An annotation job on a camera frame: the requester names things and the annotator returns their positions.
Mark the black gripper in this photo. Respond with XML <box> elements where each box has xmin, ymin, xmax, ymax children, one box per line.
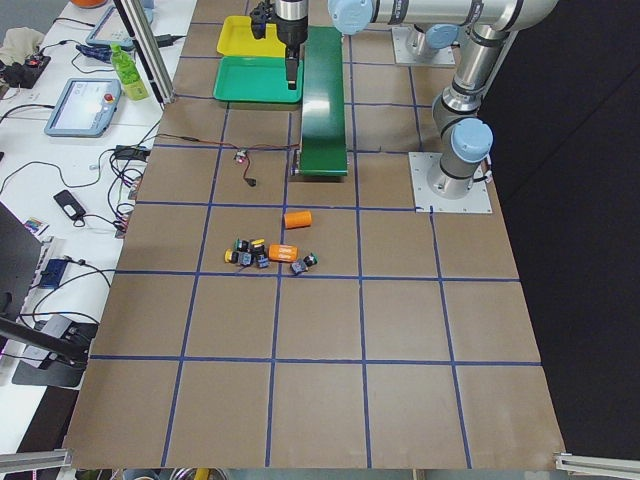
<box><xmin>276</xmin><ymin>17</ymin><xmax>306</xmax><ymax>90</ymax></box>

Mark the plain orange cylinder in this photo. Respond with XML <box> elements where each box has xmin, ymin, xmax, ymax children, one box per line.
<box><xmin>283</xmin><ymin>210</ymin><xmax>313</xmax><ymax>230</ymax></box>

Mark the orange cylinder with white text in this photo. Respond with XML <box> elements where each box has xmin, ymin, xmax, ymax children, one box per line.
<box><xmin>268</xmin><ymin>244</ymin><xmax>298</xmax><ymax>263</ymax></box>

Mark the yellow plastic tray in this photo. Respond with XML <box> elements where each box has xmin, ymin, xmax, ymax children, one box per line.
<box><xmin>217</xmin><ymin>15</ymin><xmax>285</xmax><ymax>58</ymax></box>

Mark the green plastic tray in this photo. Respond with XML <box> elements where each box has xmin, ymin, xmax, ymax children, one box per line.
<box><xmin>213</xmin><ymin>56</ymin><xmax>304</xmax><ymax>104</ymax></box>

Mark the green conveyor belt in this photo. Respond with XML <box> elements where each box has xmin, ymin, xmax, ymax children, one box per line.
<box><xmin>291</xmin><ymin>26</ymin><xmax>348</xmax><ymax>177</ymax></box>

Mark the small motor controller board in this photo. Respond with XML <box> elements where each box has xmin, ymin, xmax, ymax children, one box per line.
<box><xmin>235</xmin><ymin>149</ymin><xmax>249</xmax><ymax>163</ymax></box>

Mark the green tea bottle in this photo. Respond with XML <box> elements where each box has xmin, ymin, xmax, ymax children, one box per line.
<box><xmin>110</xmin><ymin>44</ymin><xmax>149</xmax><ymax>101</ymax></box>

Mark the black power adapter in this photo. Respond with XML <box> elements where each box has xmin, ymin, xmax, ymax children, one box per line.
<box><xmin>113</xmin><ymin>145</ymin><xmax>150</xmax><ymax>162</ymax></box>

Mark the yellow push button upright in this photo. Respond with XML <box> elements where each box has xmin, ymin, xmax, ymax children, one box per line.
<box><xmin>249</xmin><ymin>239</ymin><xmax>270</xmax><ymax>269</ymax></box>

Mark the far teach pendant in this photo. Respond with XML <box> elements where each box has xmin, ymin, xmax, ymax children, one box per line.
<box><xmin>85</xmin><ymin>6</ymin><xmax>134</xmax><ymax>51</ymax></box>

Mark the teach pendant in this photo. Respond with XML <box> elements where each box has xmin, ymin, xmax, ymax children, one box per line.
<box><xmin>85</xmin><ymin>6</ymin><xmax>134</xmax><ymax>51</ymax></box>
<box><xmin>44</xmin><ymin>78</ymin><xmax>122</xmax><ymax>138</ymax></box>

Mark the near teach pendant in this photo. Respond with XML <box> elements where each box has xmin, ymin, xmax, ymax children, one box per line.
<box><xmin>44</xmin><ymin>78</ymin><xmax>122</xmax><ymax>138</ymax></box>

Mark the black monitor stand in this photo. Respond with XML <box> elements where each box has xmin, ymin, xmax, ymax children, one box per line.
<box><xmin>0</xmin><ymin>202</ymin><xmax>99</xmax><ymax>389</ymax></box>

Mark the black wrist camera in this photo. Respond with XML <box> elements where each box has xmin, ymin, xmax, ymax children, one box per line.
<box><xmin>249</xmin><ymin>0</ymin><xmax>273</xmax><ymax>40</ymax></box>

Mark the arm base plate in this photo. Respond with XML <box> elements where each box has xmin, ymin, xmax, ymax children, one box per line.
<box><xmin>408</xmin><ymin>152</ymin><xmax>493</xmax><ymax>214</ymax></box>
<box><xmin>392</xmin><ymin>24</ymin><xmax>459</xmax><ymax>68</ymax></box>

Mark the aluminium frame post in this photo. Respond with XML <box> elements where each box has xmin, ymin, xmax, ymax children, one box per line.
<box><xmin>114</xmin><ymin>0</ymin><xmax>175</xmax><ymax>105</ymax></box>

